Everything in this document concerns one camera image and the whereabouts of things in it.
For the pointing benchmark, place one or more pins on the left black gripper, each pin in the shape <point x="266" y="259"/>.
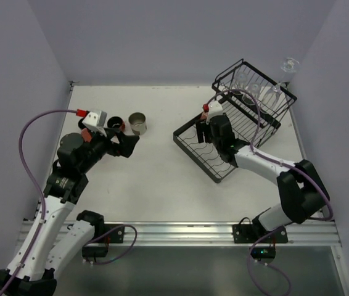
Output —
<point x="114" y="143"/>

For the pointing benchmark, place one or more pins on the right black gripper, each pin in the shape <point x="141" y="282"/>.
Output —
<point x="209" y="130"/>

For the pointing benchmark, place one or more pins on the orange ceramic mug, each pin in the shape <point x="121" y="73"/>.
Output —
<point x="116" y="122"/>

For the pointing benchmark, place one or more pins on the white brown ceramic cup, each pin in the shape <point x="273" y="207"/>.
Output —
<point x="137" y="122"/>

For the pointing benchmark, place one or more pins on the clear wine glass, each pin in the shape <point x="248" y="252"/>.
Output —
<point x="271" y="97"/>
<point x="239" y="81"/>
<point x="254" y="89"/>

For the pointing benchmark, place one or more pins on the tall glass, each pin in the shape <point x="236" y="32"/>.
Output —
<point x="289" y="67"/>

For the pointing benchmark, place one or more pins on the salmon pink mug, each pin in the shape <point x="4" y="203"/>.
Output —
<point x="204" y="116"/>

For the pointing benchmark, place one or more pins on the pink tall tumbler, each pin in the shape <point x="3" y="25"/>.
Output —
<point x="86" y="135"/>

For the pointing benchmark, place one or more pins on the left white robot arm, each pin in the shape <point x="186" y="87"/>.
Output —
<point x="41" y="259"/>

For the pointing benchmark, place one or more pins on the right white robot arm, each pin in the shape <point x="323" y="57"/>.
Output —
<point x="301" y="191"/>

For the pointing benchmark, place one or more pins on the left black controller box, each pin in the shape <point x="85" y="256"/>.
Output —
<point x="92" y="252"/>

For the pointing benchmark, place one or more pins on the black controller box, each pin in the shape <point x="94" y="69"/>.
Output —
<point x="92" y="252"/>
<point x="263" y="253"/>

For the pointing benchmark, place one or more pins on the right black controller box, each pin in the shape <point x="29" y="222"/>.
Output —
<point x="263" y="253"/>

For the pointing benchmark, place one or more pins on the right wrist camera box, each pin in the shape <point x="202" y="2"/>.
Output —
<point x="214" y="109"/>

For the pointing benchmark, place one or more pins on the black wire dish rack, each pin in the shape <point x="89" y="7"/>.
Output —
<point x="244" y="120"/>

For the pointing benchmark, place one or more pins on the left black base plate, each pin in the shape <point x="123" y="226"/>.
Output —
<point x="115" y="237"/>

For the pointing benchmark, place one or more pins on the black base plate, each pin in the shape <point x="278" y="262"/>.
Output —
<point x="244" y="234"/>
<point x="115" y="237"/>

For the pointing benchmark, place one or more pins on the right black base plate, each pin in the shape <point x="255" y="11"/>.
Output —
<point x="244" y="234"/>

